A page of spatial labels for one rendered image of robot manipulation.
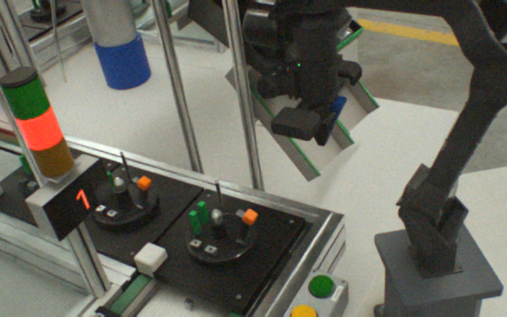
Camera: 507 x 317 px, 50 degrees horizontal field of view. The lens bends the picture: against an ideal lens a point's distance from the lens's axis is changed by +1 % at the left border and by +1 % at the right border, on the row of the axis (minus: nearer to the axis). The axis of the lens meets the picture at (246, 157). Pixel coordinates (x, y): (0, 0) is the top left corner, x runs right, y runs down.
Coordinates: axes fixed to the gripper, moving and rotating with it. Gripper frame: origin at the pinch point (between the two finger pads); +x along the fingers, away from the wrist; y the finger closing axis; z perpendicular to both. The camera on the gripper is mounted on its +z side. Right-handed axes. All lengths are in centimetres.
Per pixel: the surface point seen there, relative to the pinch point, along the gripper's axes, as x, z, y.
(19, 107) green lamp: -12.9, 30.4, 26.4
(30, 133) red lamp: -8.7, 30.5, 26.4
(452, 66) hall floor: 125, 36, -248
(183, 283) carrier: 28.2, 20.9, 16.7
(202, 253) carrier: 26.3, 20.5, 10.8
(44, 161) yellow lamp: -3.9, 30.3, 26.3
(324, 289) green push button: 28.1, -2.6, 7.5
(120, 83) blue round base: 36, 97, -47
